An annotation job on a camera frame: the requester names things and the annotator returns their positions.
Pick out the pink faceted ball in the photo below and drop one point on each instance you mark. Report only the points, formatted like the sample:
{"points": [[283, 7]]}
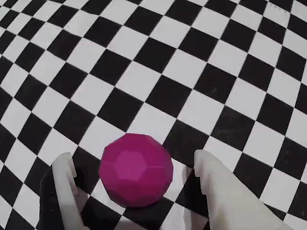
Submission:
{"points": [[134, 167]]}

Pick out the black white checkered table sheet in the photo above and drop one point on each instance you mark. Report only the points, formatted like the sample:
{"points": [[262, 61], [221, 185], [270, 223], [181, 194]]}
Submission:
{"points": [[153, 48]]}

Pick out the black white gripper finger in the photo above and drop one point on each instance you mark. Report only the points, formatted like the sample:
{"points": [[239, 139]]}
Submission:
{"points": [[62, 191]]}

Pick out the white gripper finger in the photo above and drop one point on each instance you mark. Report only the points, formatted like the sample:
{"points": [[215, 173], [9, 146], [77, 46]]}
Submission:
{"points": [[223, 196]]}

